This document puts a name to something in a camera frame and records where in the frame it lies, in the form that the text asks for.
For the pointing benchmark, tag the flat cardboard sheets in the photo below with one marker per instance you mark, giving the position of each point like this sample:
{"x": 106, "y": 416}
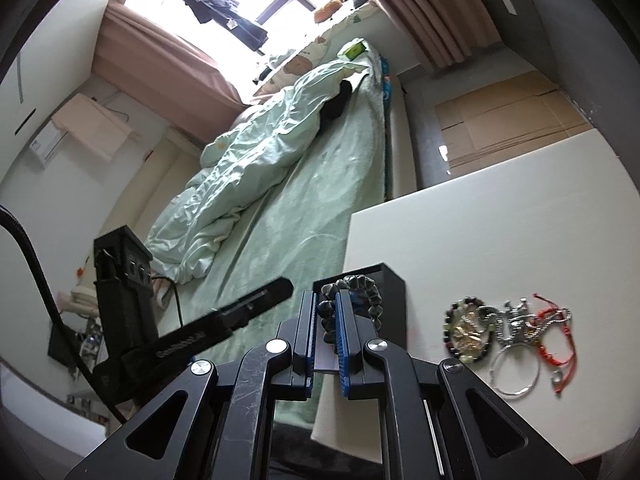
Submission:
{"x": 510, "y": 115}

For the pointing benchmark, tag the cream bed headboard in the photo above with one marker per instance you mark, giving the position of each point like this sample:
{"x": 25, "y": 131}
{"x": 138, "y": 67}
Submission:
{"x": 170, "y": 170}

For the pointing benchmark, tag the white air conditioner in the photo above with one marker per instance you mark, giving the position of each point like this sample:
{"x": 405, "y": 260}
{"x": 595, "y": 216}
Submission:
{"x": 47, "y": 142}

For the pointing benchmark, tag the printed windowsill cushion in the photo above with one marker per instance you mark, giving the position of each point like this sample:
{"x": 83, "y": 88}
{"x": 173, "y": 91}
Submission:
{"x": 300, "y": 62}

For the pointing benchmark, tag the green bed sheet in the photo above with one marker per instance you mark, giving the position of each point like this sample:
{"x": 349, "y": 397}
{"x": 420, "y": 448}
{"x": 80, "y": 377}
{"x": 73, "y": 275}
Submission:
{"x": 310, "y": 210}

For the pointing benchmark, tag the orange plush toy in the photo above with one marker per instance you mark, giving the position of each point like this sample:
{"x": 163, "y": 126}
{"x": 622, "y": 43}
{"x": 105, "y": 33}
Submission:
{"x": 327, "y": 10}

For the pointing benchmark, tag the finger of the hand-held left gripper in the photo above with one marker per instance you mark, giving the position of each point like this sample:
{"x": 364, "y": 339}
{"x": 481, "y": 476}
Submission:
{"x": 260, "y": 298}

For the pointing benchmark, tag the pink curtain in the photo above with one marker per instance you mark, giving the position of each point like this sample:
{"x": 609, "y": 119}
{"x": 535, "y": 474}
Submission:
{"x": 165, "y": 70}
{"x": 415, "y": 10}

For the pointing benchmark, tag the black jewelry box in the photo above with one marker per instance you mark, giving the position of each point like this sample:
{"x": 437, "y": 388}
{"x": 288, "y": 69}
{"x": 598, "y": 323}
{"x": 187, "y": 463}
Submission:
{"x": 395, "y": 320}

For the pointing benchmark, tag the white side table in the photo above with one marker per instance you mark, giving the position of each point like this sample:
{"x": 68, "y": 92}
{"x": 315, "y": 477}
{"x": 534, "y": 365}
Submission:
{"x": 500, "y": 235}

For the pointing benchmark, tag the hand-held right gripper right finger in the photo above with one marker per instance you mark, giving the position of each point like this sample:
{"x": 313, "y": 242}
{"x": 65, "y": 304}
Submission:
{"x": 342, "y": 342}

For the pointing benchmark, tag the dark hanging garment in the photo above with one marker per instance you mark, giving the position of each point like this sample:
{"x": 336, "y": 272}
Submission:
{"x": 247, "y": 30}

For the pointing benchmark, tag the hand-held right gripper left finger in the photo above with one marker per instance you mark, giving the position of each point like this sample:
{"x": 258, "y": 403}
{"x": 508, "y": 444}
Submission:
{"x": 311, "y": 332}

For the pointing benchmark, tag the assorted small beads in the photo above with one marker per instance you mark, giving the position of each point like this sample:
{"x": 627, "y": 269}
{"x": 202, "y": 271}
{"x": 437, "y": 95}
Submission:
{"x": 515, "y": 327}

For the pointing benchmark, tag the cream air conditioner cover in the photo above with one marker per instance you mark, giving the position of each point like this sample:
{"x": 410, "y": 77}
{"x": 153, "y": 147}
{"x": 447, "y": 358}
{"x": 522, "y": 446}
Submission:
{"x": 92, "y": 122}

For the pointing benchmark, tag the blue printed bed skirt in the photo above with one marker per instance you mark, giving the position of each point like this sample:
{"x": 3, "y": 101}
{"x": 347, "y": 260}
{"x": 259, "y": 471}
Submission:
{"x": 385, "y": 85}

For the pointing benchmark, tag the cream plastic object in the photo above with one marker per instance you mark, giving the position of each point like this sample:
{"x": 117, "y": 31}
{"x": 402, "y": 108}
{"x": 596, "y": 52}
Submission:
{"x": 80, "y": 302}

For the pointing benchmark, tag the white wall outlet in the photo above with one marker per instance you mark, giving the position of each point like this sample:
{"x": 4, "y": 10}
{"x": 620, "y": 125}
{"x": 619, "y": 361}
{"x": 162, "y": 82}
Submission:
{"x": 510, "y": 7}

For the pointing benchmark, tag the silver bangle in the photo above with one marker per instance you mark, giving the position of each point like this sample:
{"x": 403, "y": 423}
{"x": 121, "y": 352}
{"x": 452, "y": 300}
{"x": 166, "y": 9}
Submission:
{"x": 490, "y": 374}

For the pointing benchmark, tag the green packet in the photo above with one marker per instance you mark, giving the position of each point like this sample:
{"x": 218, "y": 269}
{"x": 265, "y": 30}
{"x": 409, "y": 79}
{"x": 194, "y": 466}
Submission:
{"x": 354, "y": 51}

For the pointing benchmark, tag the light green duvet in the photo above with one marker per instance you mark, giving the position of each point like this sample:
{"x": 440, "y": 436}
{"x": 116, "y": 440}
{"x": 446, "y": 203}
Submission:
{"x": 260, "y": 160}

